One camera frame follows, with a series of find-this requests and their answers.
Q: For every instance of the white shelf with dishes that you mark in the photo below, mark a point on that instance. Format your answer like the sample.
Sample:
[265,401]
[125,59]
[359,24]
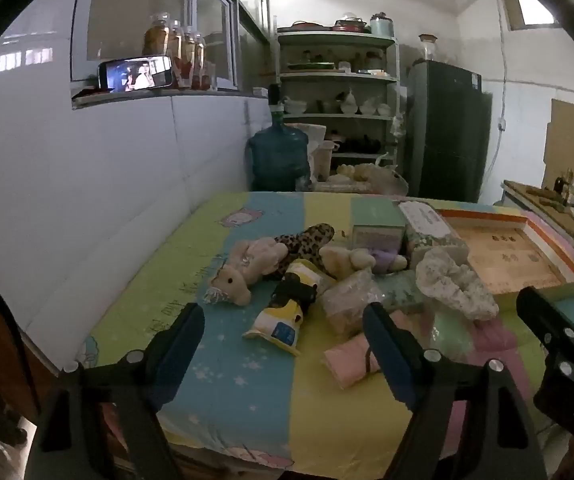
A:
[339,77]

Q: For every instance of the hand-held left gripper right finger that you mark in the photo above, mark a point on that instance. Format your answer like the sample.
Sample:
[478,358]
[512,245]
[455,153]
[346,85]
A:
[384,350]

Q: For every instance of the orange rimmed cardboard storage box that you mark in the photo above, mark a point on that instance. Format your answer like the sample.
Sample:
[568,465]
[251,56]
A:
[507,255]

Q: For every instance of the patterned white package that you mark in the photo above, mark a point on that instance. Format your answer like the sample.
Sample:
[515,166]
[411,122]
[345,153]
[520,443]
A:
[427,225]

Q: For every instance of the flat pan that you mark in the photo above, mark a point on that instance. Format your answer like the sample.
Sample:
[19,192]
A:
[307,25]

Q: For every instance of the red cooking pot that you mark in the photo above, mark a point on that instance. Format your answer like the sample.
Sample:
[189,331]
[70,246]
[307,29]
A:
[351,24]

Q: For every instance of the beige and purple plush bear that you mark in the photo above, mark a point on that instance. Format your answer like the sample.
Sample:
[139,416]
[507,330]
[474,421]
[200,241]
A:
[339,258]

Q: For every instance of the dark green refrigerator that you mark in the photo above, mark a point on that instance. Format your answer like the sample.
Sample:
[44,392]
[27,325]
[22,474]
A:
[447,130]

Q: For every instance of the glass bottle with red contents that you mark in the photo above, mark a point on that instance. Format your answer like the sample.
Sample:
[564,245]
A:
[198,60]
[177,50]

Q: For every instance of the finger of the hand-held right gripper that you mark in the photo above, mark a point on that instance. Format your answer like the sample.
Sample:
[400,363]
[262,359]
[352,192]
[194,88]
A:
[547,317]

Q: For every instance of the light green floral cloth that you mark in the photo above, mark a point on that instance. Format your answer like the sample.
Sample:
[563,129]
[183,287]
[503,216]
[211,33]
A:
[407,295]

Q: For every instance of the wooden side table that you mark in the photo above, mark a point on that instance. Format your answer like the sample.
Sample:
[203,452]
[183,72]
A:
[527,197]

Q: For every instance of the large amber glass jar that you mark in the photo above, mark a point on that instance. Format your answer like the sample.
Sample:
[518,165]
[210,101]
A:
[157,37]

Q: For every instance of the high wall window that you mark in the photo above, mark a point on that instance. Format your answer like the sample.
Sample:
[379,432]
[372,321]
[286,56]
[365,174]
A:
[534,7]

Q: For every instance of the smartphone with lit screen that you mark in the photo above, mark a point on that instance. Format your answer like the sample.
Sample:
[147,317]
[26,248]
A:
[137,74]

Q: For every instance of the pink towel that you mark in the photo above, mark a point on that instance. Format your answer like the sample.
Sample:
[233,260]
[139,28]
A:
[494,335]

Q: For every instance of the leopard print plush toy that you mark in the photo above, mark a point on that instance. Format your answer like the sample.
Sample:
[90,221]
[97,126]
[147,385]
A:
[312,240]

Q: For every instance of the clear plastic bag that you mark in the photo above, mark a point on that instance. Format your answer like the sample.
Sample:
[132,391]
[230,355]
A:
[347,295]

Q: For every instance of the blue water jug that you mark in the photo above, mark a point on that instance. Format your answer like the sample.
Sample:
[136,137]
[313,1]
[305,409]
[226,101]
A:
[277,155]

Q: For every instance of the white plastic bucket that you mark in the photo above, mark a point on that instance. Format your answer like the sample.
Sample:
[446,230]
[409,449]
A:
[323,160]

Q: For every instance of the plastic bag of potatoes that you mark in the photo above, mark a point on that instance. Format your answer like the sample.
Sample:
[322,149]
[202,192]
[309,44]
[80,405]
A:
[367,175]

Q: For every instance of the interior glass window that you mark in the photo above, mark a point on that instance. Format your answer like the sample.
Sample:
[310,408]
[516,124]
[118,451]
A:
[142,0]

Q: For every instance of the clear packaged pastel cloth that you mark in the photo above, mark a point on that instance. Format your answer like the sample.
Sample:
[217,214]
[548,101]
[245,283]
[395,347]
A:
[444,335]

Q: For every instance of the green cardboard box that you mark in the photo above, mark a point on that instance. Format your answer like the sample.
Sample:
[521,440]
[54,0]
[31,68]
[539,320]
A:
[377,215]

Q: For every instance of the light blue pot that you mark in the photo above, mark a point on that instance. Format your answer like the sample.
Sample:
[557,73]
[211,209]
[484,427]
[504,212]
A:
[382,25]

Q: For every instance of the pink plush horse toy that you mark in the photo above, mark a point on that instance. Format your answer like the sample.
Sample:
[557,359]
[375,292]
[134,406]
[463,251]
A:
[237,280]

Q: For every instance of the glass jar with brown lid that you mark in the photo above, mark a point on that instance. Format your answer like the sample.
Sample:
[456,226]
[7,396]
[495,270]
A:
[429,49]

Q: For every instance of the white floral cloth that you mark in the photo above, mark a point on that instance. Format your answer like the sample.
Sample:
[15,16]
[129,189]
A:
[447,280]

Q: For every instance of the pink cloth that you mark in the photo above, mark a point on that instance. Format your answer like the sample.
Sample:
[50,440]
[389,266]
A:
[349,360]

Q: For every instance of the wall socket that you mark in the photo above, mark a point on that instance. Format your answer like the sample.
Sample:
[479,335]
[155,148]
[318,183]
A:
[502,125]

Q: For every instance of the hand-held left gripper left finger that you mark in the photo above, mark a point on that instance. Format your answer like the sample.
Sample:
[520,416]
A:
[182,340]

